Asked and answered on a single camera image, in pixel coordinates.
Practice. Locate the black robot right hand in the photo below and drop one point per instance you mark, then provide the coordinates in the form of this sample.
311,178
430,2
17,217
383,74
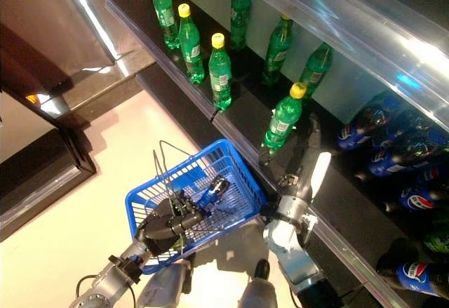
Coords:
303,171

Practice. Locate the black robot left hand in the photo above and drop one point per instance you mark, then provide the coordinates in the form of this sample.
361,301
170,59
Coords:
161,224

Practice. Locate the Pepsi cola bottle blue label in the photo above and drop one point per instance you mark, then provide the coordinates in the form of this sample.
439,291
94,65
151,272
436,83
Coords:
349,136
380,157
433,174
417,201
414,273
210,195

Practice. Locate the blue plastic shopping basket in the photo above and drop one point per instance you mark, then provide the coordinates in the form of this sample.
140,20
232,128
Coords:
238,167

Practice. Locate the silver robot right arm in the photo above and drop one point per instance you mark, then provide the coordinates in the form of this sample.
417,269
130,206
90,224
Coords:
291,248

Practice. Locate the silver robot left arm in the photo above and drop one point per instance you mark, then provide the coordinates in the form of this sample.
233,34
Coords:
105,283

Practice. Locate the silver robot left leg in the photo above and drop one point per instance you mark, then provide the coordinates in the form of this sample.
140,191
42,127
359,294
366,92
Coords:
161,287

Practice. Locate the silver robot leg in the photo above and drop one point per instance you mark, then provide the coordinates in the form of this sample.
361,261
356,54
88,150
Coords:
161,287
259,294

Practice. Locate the silver robot right leg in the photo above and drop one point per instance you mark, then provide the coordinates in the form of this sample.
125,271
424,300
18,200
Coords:
259,294

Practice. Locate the dark display counter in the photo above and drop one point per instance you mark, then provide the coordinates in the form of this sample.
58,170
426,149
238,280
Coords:
35,188

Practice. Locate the small orange object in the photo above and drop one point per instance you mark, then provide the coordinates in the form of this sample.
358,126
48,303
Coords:
31,99

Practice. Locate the silver vertical trim strip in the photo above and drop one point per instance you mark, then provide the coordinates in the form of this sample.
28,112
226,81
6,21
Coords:
87,10

